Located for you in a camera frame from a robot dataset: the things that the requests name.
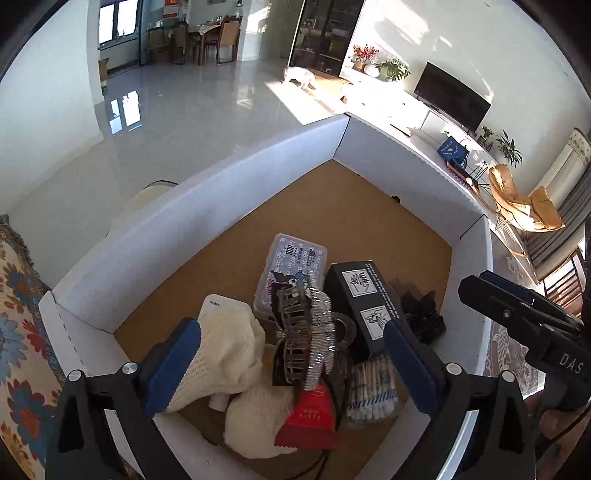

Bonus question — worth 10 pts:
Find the cream knit glove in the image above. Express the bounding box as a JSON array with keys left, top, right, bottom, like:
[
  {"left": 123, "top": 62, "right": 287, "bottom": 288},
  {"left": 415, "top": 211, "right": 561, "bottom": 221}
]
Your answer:
[
  {"left": 164, "top": 294, "right": 266, "bottom": 414},
  {"left": 224, "top": 369, "right": 305, "bottom": 459}
]

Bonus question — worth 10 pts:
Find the white TV cabinet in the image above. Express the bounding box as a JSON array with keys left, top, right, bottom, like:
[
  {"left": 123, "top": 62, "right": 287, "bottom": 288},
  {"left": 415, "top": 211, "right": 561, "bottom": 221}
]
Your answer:
[{"left": 344, "top": 76, "right": 497, "bottom": 176}]

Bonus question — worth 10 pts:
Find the white cardboard box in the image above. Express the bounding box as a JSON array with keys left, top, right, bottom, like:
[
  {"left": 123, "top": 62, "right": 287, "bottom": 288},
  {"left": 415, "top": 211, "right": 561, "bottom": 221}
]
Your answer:
[{"left": 39, "top": 113, "right": 495, "bottom": 480}]

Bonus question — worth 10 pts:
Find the wooden slatted chair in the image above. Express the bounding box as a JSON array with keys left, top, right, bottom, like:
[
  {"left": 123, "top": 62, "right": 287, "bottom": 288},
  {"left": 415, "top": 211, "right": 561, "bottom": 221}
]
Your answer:
[{"left": 542, "top": 249, "right": 587, "bottom": 315}]

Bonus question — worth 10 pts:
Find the wooden dining table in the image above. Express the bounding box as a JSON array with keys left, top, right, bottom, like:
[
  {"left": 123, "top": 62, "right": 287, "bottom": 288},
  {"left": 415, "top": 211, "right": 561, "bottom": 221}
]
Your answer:
[{"left": 185, "top": 21, "right": 222, "bottom": 65}]

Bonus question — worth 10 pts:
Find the cotton swab pack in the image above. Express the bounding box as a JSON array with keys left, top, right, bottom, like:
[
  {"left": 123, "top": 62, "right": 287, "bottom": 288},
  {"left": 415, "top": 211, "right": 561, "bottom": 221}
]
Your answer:
[{"left": 344, "top": 355, "right": 400, "bottom": 428}]

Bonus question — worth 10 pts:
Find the clear hair claw clip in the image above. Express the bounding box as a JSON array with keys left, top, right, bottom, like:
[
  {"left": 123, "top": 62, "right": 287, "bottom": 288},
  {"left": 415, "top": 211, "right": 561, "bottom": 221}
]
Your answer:
[{"left": 330, "top": 311, "right": 358, "bottom": 365}]

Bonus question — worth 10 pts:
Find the floral printed cloth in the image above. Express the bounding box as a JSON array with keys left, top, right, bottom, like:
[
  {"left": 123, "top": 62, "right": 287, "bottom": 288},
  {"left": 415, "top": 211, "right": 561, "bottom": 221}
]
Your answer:
[{"left": 0, "top": 215, "right": 65, "bottom": 480}]

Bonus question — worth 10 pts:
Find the leafy potted plant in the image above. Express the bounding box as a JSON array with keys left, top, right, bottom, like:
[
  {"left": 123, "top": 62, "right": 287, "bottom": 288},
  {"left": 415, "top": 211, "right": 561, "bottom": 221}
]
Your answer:
[{"left": 379, "top": 59, "right": 411, "bottom": 83}]

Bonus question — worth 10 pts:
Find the rhinestone hair claw clip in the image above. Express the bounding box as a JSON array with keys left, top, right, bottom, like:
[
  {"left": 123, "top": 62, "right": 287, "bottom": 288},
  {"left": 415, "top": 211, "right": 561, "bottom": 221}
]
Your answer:
[{"left": 270, "top": 270, "right": 338, "bottom": 393}]

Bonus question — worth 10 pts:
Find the wooden dining chair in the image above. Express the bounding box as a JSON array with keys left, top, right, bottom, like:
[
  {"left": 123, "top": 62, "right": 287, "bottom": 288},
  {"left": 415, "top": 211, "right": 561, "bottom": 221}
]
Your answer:
[
  {"left": 217, "top": 18, "right": 242, "bottom": 64},
  {"left": 147, "top": 28, "right": 172, "bottom": 64}
]

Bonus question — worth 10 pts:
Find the large green potted plant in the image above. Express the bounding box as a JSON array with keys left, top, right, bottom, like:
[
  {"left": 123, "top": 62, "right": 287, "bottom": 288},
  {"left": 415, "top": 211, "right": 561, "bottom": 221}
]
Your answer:
[{"left": 495, "top": 130, "right": 522, "bottom": 167}]

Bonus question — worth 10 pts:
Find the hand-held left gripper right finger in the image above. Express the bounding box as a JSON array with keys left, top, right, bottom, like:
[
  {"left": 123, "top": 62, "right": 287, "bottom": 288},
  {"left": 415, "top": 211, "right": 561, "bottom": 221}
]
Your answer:
[{"left": 383, "top": 319, "right": 548, "bottom": 480}]

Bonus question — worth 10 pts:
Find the dark glass display cabinet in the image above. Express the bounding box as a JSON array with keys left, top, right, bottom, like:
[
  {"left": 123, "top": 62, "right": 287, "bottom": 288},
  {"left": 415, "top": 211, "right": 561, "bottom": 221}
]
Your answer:
[{"left": 288, "top": 0, "right": 365, "bottom": 77}]

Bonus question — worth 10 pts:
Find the red flower bouquet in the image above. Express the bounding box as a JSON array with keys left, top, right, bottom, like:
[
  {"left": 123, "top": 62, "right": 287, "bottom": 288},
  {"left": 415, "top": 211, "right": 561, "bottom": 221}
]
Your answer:
[{"left": 351, "top": 45, "right": 379, "bottom": 70}]

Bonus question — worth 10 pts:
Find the black television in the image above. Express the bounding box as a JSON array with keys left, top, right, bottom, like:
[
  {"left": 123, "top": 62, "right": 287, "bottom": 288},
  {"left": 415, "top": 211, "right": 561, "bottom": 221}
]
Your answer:
[{"left": 414, "top": 61, "right": 491, "bottom": 132}]

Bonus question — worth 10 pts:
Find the grey curtain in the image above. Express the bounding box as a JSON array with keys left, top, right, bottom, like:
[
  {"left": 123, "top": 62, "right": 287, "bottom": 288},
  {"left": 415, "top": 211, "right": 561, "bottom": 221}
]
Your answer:
[{"left": 526, "top": 178, "right": 591, "bottom": 278}]

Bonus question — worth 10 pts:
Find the orange lounge chair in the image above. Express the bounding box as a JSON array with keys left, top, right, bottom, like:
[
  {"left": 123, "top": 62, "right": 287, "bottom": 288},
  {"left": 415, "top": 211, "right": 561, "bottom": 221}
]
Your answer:
[{"left": 488, "top": 165, "right": 565, "bottom": 232}]

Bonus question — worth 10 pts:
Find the standing air conditioner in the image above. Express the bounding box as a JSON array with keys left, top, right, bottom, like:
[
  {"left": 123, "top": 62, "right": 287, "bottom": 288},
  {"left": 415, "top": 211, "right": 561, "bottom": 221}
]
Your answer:
[{"left": 531, "top": 127, "right": 591, "bottom": 222}]

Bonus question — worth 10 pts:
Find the white sunscreen bottle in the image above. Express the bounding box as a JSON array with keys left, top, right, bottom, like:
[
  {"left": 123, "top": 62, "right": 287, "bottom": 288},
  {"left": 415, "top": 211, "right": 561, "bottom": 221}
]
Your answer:
[{"left": 198, "top": 295, "right": 254, "bottom": 412}]

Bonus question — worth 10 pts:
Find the red snack packet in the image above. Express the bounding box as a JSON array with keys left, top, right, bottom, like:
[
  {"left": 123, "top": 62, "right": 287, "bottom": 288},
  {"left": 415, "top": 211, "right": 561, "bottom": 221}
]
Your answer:
[{"left": 274, "top": 383, "right": 340, "bottom": 449}]

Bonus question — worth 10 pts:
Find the black box with white labels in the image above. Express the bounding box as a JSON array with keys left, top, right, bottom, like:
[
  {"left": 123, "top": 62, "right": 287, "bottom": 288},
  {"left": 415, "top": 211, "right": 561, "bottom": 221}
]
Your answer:
[{"left": 323, "top": 261, "right": 407, "bottom": 361}]

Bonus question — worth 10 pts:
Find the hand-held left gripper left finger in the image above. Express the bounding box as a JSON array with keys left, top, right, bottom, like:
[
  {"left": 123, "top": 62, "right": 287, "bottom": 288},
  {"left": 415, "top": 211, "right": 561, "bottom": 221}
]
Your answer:
[{"left": 44, "top": 318, "right": 201, "bottom": 480}]

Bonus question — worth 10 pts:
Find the blue tote bag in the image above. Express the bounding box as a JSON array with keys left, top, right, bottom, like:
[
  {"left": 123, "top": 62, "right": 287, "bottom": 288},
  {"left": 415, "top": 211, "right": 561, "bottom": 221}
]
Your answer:
[{"left": 438, "top": 136, "right": 469, "bottom": 167}]

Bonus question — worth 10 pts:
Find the person's right hand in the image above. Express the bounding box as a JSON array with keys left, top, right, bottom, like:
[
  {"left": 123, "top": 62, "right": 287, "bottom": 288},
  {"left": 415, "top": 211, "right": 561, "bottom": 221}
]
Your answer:
[{"left": 538, "top": 408, "right": 591, "bottom": 455}]

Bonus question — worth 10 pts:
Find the clear cartoon-print plastic box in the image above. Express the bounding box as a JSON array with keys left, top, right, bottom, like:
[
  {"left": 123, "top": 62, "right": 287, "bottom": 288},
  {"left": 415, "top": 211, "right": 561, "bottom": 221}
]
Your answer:
[{"left": 253, "top": 233, "right": 328, "bottom": 319}]

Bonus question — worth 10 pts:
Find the black bow hair clip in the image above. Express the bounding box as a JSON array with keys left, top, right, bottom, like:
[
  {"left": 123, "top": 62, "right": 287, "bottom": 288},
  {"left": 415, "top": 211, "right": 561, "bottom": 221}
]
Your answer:
[{"left": 390, "top": 279, "right": 448, "bottom": 344}]

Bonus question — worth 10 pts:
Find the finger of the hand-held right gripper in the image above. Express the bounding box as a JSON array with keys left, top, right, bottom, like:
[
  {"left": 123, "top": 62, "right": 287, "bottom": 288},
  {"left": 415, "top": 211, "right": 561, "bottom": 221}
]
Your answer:
[
  {"left": 458, "top": 275, "right": 561, "bottom": 352},
  {"left": 479, "top": 271, "right": 583, "bottom": 324}
]

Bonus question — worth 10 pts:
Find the white cat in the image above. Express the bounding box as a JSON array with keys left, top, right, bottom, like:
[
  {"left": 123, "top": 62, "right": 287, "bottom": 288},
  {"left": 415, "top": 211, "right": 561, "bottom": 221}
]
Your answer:
[{"left": 283, "top": 66, "right": 317, "bottom": 90}]

